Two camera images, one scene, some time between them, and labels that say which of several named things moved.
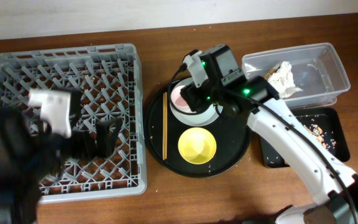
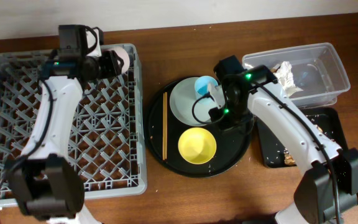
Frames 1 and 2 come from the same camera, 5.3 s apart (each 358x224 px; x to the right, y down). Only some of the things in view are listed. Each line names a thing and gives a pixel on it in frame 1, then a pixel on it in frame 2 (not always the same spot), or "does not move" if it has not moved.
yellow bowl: (197, 146) does not move
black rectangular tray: (324, 126) does not move
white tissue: (283, 81) does not move
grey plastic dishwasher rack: (110, 78) does not move
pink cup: (179, 102) → (124, 56)
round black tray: (163, 130) does not move
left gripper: (81, 142) → (112, 64)
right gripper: (191, 98) → (218, 114)
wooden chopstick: (166, 126) does not move
